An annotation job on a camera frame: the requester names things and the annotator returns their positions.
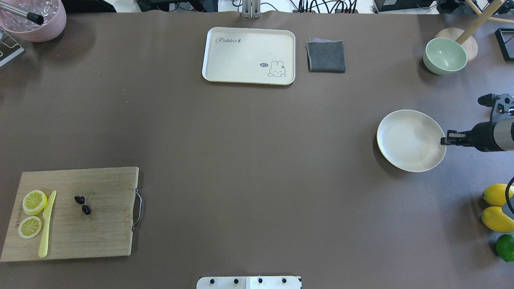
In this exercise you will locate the green lime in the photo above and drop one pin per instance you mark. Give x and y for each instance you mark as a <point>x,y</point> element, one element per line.
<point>505,247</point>

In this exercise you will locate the cream rabbit tray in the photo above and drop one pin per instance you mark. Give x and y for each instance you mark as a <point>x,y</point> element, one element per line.
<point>250,55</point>

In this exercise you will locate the wooden cup rack stand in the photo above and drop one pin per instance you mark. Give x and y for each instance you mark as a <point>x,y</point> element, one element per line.
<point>465,38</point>

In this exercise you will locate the yellow lemon near scoop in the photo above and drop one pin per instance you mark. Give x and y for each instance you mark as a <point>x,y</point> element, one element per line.
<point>495,219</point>

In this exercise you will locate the wooden cutting board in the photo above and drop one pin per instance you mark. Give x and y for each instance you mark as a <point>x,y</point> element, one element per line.
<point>106,232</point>

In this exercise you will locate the lemon slice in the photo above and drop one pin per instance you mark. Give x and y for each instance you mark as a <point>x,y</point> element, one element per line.
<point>30,227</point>
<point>34,202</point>

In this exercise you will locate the aluminium frame post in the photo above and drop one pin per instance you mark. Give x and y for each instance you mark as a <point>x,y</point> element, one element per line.
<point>250,9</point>

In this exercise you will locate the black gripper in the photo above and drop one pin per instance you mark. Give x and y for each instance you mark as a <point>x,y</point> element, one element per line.
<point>481,135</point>

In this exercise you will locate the yellow lemon near lime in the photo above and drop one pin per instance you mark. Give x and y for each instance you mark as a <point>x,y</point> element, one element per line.
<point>495,195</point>

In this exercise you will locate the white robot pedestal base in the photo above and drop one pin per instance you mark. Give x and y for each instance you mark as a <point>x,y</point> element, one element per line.
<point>250,282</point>

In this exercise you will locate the cream round plate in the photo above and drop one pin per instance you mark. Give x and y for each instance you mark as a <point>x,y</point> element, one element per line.
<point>410,140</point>

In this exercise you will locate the lemon slice near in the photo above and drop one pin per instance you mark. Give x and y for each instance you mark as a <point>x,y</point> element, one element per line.
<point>30,227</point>

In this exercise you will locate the lemon slice far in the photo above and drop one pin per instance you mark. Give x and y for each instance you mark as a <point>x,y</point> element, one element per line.
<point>34,202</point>

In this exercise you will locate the yellow plastic knife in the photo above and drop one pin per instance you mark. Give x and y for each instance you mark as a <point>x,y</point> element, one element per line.
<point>44,242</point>

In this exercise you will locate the dark red cherry pair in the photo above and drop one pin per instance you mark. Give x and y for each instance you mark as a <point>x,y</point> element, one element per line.
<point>83,201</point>

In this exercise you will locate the mint green bowl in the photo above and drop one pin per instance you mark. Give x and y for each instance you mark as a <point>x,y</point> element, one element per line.
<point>444,56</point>

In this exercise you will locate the grey folded cloth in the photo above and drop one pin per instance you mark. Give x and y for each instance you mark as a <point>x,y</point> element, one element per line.
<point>326,56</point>

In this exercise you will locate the pink bowl with ice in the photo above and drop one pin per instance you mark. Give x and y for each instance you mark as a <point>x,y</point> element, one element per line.
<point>33,20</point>

